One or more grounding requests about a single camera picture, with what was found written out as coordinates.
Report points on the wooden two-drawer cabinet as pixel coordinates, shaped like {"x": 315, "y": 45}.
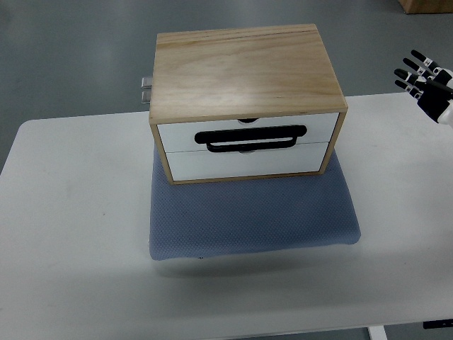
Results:
{"x": 243, "y": 74}

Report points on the white table leg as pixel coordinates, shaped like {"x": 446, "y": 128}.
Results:
{"x": 377, "y": 333}

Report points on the brown cardboard box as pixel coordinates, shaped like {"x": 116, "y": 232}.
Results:
{"x": 426, "y": 6}

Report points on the blue-grey textured mat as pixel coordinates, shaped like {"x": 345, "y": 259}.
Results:
{"x": 205, "y": 220}

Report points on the white lower drawer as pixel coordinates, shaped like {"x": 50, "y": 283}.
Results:
{"x": 199, "y": 165}

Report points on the white drawer black handle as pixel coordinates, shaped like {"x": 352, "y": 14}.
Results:
{"x": 187, "y": 137}

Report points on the grey metal table clamp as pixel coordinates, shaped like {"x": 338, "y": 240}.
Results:
{"x": 146, "y": 86}

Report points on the black bracket under table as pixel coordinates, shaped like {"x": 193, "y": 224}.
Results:
{"x": 438, "y": 324}

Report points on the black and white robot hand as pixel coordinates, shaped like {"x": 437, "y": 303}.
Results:
{"x": 430, "y": 85}

